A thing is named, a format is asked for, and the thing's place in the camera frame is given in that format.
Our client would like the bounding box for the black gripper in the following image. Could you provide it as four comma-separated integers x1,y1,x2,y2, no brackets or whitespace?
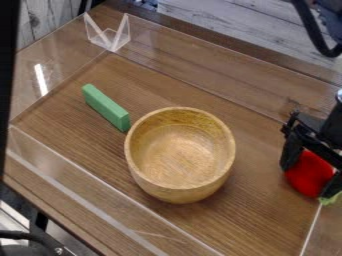
279,111,342,199

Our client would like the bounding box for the red plush strawberry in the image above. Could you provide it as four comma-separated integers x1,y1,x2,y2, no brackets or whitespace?
285,150,342,205

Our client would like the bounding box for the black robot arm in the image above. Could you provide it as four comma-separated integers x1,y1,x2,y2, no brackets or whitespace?
279,89,342,205

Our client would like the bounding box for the wooden bowl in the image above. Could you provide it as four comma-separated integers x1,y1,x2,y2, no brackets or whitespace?
124,107,237,204

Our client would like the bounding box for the green rectangular block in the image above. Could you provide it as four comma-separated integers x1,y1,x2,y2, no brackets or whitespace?
82,84,131,132

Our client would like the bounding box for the black cable on robot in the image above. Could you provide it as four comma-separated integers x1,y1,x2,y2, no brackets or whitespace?
291,0,342,58

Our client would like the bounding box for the clear acrylic tray enclosure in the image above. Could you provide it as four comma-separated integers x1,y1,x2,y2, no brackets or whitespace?
4,7,342,256

